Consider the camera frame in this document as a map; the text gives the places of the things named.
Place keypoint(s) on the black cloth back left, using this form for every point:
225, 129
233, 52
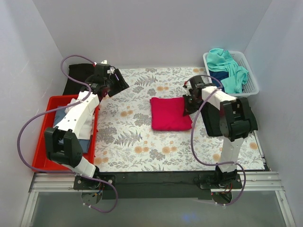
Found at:
79, 72

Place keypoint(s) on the teal t shirt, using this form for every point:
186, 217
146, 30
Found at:
220, 60

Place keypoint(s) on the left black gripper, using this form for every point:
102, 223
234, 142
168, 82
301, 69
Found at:
116, 82

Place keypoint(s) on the white plastic basket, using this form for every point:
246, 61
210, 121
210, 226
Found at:
251, 88

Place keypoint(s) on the floral patterned mat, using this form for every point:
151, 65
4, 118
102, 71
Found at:
126, 141

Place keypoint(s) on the folded white t shirt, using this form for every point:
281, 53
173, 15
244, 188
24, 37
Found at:
79, 120

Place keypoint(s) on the black cloth right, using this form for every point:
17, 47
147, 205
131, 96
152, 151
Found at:
235, 122

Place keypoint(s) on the dark blue t shirt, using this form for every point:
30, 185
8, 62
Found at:
220, 75

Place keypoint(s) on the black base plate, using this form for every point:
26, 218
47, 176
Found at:
147, 185

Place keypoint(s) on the red t shirt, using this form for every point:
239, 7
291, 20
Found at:
167, 114

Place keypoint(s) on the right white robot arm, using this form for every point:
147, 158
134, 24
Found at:
226, 168

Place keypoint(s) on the black cloth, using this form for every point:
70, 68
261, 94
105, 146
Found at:
79, 72
235, 122

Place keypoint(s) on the red plastic tray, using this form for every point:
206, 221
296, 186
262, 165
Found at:
40, 160

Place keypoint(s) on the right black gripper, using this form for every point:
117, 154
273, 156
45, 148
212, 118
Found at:
189, 101

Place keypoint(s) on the folded blue t shirt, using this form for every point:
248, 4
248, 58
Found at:
59, 118

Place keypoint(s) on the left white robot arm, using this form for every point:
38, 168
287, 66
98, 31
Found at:
61, 141

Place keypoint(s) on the aluminium frame rail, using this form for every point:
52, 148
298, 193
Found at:
257, 199

